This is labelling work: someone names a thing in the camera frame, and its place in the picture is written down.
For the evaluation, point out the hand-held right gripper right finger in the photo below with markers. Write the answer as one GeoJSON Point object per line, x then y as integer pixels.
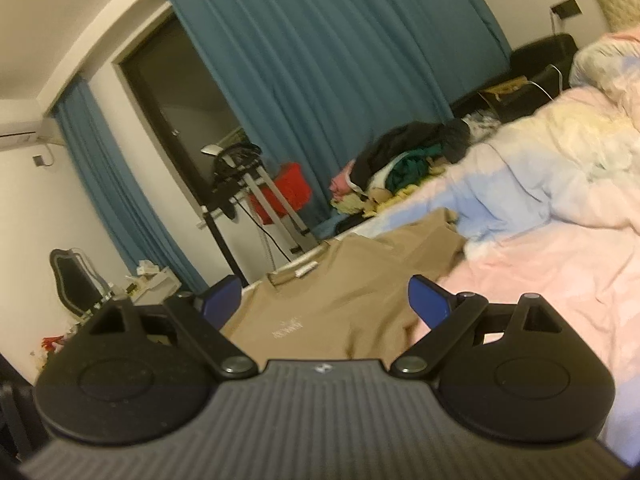
{"type": "Point", "coordinates": [424, 300]}

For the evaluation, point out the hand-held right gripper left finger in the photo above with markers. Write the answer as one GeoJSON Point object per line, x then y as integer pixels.
{"type": "Point", "coordinates": [225, 294]}

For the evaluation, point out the tan t-shirt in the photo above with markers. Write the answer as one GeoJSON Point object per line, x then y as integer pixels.
{"type": "Point", "coordinates": [350, 285]}

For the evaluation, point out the black metal stand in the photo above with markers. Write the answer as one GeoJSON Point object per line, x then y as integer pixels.
{"type": "Point", "coordinates": [225, 245]}

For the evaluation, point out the white vanity desk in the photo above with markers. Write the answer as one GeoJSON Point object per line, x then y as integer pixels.
{"type": "Point", "coordinates": [155, 287]}

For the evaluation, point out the tissue box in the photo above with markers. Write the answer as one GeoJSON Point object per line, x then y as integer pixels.
{"type": "Point", "coordinates": [152, 269]}

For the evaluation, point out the black and silver stand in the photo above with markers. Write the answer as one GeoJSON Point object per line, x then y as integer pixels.
{"type": "Point", "coordinates": [272, 200]}

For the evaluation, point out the yellow patterned cloth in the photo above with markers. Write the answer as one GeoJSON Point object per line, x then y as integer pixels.
{"type": "Point", "coordinates": [360, 202]}

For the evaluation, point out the red bag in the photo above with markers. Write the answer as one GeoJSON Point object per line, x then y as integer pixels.
{"type": "Point", "coordinates": [292, 185]}

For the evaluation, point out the dark green garment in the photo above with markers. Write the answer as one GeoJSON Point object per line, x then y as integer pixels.
{"type": "Point", "coordinates": [410, 167]}

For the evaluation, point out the pink garment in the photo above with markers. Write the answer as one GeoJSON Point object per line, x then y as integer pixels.
{"type": "Point", "coordinates": [342, 182]}

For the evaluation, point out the pastel tie-dye blanket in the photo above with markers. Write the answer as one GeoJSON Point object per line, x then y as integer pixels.
{"type": "Point", "coordinates": [550, 220]}

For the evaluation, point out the wavy framed vanity mirror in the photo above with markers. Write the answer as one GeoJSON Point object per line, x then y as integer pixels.
{"type": "Point", "coordinates": [72, 280]}

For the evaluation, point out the narrow blue curtain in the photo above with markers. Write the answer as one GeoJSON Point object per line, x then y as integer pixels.
{"type": "Point", "coordinates": [115, 180]}

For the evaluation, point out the black garment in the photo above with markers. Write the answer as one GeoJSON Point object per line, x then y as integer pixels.
{"type": "Point", "coordinates": [405, 140]}

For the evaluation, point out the dark window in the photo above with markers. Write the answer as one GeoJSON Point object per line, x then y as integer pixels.
{"type": "Point", "coordinates": [170, 95]}

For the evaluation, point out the cardboard box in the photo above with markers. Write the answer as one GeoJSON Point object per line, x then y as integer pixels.
{"type": "Point", "coordinates": [505, 92]}

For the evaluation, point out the wide blue curtain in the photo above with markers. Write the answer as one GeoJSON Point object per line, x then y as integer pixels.
{"type": "Point", "coordinates": [320, 70]}

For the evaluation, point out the white air conditioner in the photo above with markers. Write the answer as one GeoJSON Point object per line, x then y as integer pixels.
{"type": "Point", "coordinates": [20, 135]}

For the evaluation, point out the black sofa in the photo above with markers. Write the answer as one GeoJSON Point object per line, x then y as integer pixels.
{"type": "Point", "coordinates": [542, 52]}

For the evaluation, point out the pastel pillow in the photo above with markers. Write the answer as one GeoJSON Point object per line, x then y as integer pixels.
{"type": "Point", "coordinates": [607, 57]}

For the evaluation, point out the small wall socket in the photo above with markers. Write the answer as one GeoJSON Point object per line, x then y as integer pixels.
{"type": "Point", "coordinates": [40, 160]}

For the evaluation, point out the black wall panel socket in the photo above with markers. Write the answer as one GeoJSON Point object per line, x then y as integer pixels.
{"type": "Point", "coordinates": [566, 9]}

